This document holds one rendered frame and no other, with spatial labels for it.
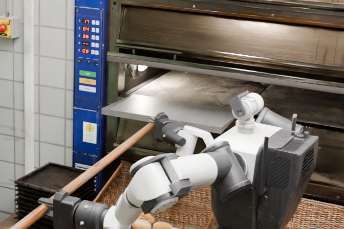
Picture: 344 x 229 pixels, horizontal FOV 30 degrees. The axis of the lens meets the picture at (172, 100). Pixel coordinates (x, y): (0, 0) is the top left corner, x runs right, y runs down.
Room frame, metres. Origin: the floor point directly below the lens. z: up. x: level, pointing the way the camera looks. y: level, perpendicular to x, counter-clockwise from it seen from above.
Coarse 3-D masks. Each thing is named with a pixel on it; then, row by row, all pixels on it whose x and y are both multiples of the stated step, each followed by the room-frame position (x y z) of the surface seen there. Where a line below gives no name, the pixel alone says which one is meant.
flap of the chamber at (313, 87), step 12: (108, 60) 2.84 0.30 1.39; (120, 60) 2.83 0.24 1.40; (132, 60) 2.81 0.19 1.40; (192, 72) 2.71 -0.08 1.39; (204, 72) 2.69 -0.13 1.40; (216, 72) 2.68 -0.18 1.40; (228, 72) 2.66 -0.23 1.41; (276, 84) 2.58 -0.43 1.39; (288, 84) 2.57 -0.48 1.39; (300, 84) 2.55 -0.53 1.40; (312, 84) 2.54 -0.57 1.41
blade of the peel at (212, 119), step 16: (144, 96) 3.01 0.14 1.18; (112, 112) 2.68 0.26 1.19; (128, 112) 2.65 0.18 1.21; (144, 112) 2.74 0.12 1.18; (176, 112) 2.77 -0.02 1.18; (192, 112) 2.78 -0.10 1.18; (208, 112) 2.79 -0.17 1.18; (224, 112) 2.81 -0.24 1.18; (208, 128) 2.53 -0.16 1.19; (224, 128) 2.57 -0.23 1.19
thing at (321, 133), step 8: (120, 96) 2.99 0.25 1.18; (128, 96) 3.00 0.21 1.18; (304, 128) 2.69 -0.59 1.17; (312, 128) 2.67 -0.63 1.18; (320, 128) 2.67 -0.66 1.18; (328, 128) 2.67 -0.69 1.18; (336, 128) 2.68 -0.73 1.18; (320, 136) 2.66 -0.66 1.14; (328, 136) 2.65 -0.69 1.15; (336, 136) 2.64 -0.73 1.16
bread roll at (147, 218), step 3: (141, 213) 2.81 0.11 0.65; (141, 216) 2.78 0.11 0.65; (144, 216) 2.78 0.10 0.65; (147, 216) 2.78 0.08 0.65; (150, 216) 2.79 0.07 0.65; (138, 219) 2.78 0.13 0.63; (141, 219) 2.77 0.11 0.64; (144, 219) 2.77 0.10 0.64; (147, 219) 2.77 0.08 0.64; (150, 219) 2.78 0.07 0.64; (153, 219) 2.79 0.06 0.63; (150, 222) 2.77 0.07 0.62; (153, 222) 2.78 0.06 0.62
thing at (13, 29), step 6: (0, 18) 3.13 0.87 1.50; (6, 18) 3.12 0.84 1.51; (12, 18) 3.12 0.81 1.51; (18, 18) 3.16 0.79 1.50; (0, 24) 3.13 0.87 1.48; (6, 24) 3.12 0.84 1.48; (12, 24) 3.11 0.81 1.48; (18, 24) 3.16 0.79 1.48; (6, 30) 3.12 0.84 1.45; (12, 30) 3.11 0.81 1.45; (18, 30) 3.16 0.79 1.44; (0, 36) 3.13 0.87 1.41; (6, 36) 3.12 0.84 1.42; (12, 36) 3.11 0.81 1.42; (18, 36) 3.16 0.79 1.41
